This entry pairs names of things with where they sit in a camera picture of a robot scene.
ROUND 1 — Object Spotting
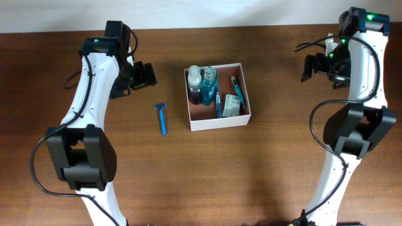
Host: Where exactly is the blue disposable razor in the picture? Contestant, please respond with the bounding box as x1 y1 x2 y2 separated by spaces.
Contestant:
154 104 167 136

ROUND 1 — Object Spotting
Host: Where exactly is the clear purple soap dispenser bottle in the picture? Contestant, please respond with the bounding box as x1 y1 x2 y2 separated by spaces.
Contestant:
187 65 202 105

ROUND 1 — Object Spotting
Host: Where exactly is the teal Listerine mouthwash bottle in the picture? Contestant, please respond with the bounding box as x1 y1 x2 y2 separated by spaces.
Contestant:
201 67 217 105

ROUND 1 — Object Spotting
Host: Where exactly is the pink cardboard box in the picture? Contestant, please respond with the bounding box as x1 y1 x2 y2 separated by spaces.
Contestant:
184 63 251 131

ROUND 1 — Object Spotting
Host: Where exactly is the blue white toothbrush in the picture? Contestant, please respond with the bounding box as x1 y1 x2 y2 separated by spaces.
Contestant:
215 87 222 119

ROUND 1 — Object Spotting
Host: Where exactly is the Colgate toothpaste tube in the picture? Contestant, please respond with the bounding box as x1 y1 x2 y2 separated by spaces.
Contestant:
231 76 246 108

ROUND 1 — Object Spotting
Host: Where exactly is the green white Dettol soap box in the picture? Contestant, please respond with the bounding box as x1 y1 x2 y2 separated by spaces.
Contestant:
222 94 241 117

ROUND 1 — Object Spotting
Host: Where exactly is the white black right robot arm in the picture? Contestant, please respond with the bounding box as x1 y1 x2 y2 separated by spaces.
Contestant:
291 7 396 225

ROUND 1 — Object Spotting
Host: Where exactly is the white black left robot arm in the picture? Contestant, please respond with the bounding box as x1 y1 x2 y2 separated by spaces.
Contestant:
45 21 157 225

